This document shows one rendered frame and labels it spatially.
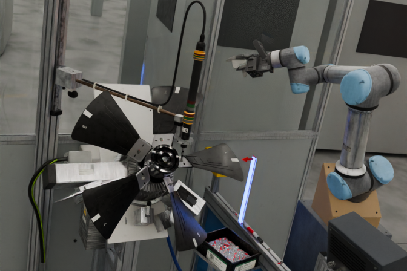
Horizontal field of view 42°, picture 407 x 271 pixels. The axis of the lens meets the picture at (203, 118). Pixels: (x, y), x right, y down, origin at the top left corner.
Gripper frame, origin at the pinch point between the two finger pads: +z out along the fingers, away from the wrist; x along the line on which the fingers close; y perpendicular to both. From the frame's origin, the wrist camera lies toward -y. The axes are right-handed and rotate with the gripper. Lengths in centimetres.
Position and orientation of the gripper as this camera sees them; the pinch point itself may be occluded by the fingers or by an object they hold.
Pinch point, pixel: (232, 63)
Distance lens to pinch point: 237.8
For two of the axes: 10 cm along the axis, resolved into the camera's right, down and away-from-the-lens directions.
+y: -1.0, 9.3, -3.6
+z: -8.4, 1.1, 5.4
